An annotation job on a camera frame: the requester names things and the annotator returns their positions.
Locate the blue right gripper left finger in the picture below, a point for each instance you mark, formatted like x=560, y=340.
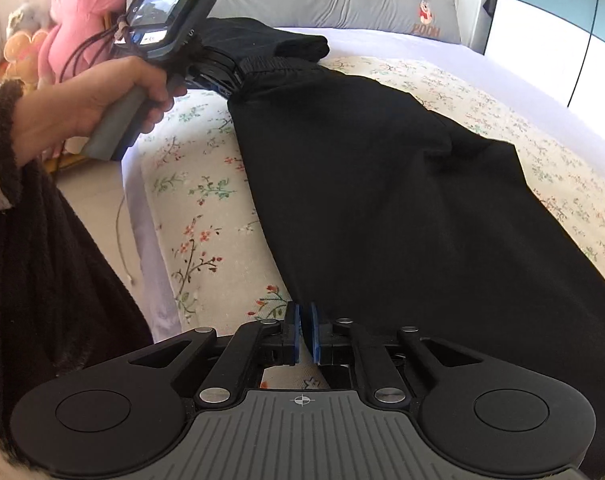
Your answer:
x=291, y=334

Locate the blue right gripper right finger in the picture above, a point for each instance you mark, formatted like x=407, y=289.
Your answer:
x=321, y=336

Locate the black pants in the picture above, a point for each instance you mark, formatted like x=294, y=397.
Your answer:
x=382, y=211

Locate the person's left hand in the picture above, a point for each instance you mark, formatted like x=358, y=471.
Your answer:
x=54, y=114

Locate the pink plush toy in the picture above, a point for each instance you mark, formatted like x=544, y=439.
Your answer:
x=75, y=22

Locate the floral bed mat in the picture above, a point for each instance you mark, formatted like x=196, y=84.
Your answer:
x=390, y=192

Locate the orange plush toy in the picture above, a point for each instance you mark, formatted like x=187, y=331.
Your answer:
x=27, y=29

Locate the dark brown fleece sleeve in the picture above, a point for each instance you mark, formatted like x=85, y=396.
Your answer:
x=62, y=307

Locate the white and teal wardrobe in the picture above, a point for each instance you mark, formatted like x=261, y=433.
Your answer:
x=553, y=49

